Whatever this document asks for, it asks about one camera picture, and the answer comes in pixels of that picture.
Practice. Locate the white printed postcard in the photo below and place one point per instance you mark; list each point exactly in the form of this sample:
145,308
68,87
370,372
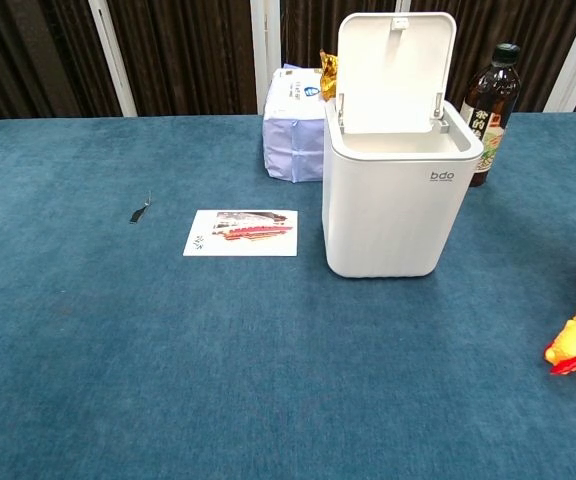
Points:
248,240

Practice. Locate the gold foil snack bag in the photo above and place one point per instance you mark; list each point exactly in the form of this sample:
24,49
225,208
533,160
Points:
329,75

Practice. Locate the lavender wrapped tissue pack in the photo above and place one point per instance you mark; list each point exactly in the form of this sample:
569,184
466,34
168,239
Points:
290,130

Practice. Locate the white lidded trash bin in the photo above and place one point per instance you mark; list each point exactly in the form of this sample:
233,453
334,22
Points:
388,210

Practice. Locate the white frame post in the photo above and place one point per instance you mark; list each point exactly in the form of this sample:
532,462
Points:
113,60
575,60
259,50
403,5

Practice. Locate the dark brown curtain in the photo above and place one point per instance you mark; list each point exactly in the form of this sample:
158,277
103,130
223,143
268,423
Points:
193,50

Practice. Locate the white plastic bin lid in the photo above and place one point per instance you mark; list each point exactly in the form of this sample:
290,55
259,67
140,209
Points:
393,75

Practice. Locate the blue velvet tablecloth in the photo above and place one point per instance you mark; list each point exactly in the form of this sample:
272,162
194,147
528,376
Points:
168,350

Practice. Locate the dark sauce bottle with label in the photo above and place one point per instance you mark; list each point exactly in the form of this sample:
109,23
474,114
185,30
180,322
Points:
493,85

